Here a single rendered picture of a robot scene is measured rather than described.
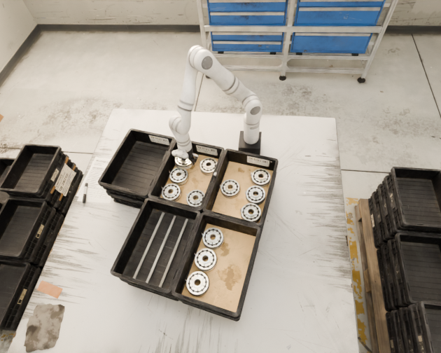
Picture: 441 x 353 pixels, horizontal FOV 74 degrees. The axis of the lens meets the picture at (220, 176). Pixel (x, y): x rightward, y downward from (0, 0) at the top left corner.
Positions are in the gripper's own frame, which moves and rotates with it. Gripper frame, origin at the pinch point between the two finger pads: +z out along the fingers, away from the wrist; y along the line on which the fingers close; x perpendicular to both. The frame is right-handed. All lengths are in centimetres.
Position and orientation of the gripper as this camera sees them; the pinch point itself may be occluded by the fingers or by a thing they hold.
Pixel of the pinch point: (188, 162)
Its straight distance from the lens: 166.6
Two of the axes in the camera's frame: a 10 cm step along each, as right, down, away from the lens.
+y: -9.4, -2.5, 2.1
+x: -3.2, 8.2, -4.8
